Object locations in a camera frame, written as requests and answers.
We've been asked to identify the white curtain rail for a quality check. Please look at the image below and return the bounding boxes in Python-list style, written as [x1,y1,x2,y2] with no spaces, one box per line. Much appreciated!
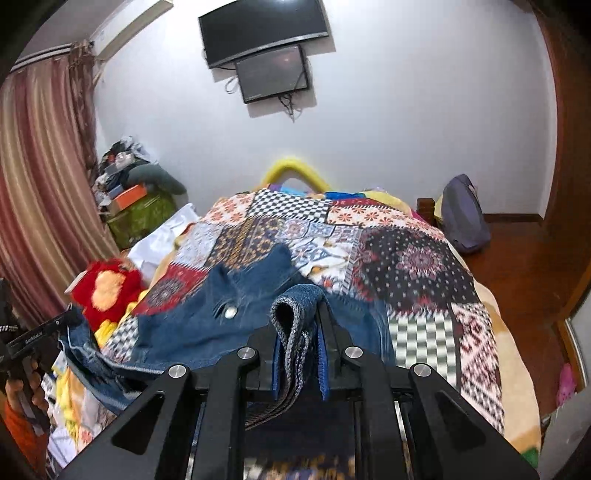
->
[9,39,94,75]

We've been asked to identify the pile of household clutter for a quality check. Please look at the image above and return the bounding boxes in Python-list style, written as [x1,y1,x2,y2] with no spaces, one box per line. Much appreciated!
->
[92,135,158,204]

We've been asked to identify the grey purple backpack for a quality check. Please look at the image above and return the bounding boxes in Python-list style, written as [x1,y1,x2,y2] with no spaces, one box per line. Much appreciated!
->
[440,174,492,256]

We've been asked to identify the person's left hand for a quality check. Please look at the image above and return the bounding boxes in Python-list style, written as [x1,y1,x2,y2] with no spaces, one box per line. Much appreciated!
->
[6,359,51,418]

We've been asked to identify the wooden door frame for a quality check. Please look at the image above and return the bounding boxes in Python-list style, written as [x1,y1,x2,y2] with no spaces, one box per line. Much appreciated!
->
[526,0,591,333]

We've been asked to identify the red yellow plush toy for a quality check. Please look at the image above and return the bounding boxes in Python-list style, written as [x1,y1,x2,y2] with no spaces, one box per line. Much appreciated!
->
[71,257,149,332]

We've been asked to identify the striped red beige curtain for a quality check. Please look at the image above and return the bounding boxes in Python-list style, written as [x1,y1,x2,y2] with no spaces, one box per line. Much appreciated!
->
[0,41,122,326]

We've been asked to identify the person's left forearm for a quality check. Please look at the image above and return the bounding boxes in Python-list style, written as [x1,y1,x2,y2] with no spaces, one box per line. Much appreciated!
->
[0,399,49,480]

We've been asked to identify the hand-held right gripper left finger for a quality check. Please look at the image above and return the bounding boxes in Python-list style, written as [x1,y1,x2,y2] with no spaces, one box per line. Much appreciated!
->
[59,323,284,480]

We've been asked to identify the green patterned box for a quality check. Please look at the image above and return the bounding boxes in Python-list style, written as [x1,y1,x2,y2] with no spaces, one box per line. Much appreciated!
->
[105,193,179,251]

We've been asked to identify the white door with stickers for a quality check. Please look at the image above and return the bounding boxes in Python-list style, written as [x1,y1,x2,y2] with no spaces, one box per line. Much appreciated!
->
[538,295,591,480]

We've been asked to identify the black wall television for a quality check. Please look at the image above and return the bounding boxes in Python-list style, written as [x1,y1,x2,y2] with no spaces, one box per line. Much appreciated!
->
[198,0,331,70]

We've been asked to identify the white air conditioner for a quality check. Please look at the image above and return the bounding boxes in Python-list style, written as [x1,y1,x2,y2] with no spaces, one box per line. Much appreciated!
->
[91,0,175,62]

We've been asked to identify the orange box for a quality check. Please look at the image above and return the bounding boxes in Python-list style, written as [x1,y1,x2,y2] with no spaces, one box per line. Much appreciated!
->
[115,184,149,209]

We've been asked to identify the white cloth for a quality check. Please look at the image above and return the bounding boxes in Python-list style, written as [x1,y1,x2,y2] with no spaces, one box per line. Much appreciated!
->
[126,202,202,283]

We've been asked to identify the patchwork printed blanket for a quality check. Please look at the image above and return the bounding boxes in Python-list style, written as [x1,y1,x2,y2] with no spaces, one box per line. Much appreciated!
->
[99,187,506,435]

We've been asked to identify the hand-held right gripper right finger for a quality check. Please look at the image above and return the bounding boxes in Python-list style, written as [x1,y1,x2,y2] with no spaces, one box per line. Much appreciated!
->
[316,299,542,480]

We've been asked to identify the pink plastic item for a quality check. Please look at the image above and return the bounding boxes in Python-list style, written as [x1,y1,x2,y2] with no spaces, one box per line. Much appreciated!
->
[555,364,579,408]

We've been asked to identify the small black wall monitor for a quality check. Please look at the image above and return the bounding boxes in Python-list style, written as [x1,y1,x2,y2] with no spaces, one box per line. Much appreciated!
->
[234,43,311,105]

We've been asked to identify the blue denim jacket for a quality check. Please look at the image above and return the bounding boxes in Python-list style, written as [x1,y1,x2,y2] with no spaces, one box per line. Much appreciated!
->
[59,244,399,432]

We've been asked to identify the beige fleece blanket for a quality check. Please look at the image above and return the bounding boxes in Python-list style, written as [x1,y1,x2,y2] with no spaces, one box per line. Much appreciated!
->
[459,272,542,455]

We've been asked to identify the yellow patterned cloth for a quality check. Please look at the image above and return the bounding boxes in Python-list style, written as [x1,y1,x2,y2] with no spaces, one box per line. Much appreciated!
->
[45,318,141,467]

